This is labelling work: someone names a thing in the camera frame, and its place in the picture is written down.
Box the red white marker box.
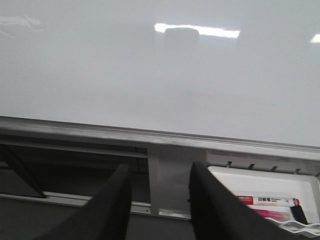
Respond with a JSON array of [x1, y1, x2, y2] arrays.
[[236, 195, 300, 207]]

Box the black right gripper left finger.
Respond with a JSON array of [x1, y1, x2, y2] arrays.
[[34, 164, 132, 240]]

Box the white plastic tray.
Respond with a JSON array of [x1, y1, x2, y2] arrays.
[[207, 165, 320, 240]]

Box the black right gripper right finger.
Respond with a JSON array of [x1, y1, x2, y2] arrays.
[[188, 162, 300, 240]]

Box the black whiteboard eraser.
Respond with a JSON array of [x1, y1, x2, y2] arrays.
[[290, 205, 308, 225]]

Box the white whiteboard with aluminium frame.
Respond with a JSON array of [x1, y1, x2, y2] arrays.
[[0, 0, 320, 161]]

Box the pink marker pack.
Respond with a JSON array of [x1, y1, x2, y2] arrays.
[[253, 208, 291, 222]]

